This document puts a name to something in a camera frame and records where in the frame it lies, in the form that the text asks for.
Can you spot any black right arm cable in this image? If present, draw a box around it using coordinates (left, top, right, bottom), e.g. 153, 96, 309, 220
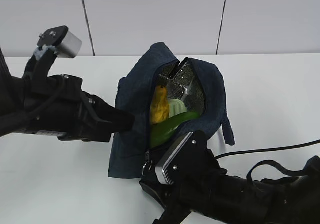
214, 139, 320, 182

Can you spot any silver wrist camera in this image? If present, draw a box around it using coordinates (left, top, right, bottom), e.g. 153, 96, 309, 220
33, 25, 83, 60
155, 130, 208, 185

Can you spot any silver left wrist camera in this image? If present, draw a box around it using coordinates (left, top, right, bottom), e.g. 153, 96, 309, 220
33, 25, 83, 60

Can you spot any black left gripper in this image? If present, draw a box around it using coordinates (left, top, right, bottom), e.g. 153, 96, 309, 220
23, 75, 135, 142

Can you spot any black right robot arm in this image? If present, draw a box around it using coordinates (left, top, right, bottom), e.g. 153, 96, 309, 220
140, 150, 320, 224

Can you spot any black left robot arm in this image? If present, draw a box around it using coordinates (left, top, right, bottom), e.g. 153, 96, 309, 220
0, 49, 135, 142

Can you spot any green lidded glass container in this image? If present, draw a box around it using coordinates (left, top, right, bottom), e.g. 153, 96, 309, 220
168, 99, 187, 118

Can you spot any yellow pear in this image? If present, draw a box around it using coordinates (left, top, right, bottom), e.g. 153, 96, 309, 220
150, 85, 170, 124

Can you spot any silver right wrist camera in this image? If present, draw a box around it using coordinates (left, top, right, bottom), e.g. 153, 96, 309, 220
155, 130, 208, 185

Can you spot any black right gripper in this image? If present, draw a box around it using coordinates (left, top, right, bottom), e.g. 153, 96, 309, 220
139, 149, 251, 224

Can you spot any green cucumber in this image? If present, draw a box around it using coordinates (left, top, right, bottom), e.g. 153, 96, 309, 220
149, 111, 200, 148

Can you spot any dark blue lunch bag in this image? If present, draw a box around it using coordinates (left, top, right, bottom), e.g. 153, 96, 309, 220
108, 42, 236, 179

